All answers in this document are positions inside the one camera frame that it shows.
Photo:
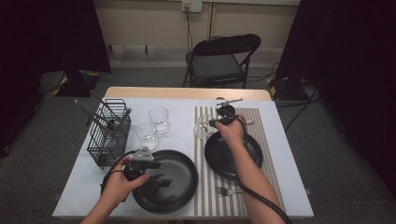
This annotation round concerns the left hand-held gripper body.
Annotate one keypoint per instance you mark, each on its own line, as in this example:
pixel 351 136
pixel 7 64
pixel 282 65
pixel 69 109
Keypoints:
pixel 137 169

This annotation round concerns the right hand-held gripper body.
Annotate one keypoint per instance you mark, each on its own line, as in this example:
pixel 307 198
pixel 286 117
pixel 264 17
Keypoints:
pixel 227 115

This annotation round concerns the clear drinking glass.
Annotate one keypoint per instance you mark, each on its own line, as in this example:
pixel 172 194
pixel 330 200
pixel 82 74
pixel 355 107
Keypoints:
pixel 146 137
pixel 202 129
pixel 158 115

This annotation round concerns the black plate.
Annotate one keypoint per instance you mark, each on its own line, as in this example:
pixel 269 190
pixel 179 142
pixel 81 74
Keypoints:
pixel 177 193
pixel 218 155

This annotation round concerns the steel fork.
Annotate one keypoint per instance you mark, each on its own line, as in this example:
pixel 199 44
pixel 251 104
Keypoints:
pixel 227 191

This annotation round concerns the person's right hand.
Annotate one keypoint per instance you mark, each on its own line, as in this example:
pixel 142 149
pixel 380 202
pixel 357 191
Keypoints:
pixel 235 133

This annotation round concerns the person's left hand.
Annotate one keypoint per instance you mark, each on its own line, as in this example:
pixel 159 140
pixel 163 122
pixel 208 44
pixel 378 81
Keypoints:
pixel 116 186

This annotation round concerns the striped placemat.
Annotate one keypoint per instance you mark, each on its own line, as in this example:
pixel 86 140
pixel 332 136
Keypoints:
pixel 202 199

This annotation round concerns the steel cutlery piece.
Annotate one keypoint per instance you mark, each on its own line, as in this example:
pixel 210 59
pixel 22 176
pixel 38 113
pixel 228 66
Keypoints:
pixel 90 113
pixel 123 124
pixel 102 104

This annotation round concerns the black folding chair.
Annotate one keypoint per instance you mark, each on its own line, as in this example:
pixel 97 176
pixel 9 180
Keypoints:
pixel 214 67

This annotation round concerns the black stand base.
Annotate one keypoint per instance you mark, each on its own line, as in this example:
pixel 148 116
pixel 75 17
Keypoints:
pixel 77 84
pixel 286 88

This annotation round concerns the black curtain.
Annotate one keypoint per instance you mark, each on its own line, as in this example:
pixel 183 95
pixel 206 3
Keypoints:
pixel 358 62
pixel 46 31

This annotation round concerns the beige wall conduit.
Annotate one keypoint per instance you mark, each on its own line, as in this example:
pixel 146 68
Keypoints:
pixel 212 18

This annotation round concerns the white wall outlet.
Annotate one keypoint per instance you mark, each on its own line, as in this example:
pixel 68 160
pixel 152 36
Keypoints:
pixel 191 4

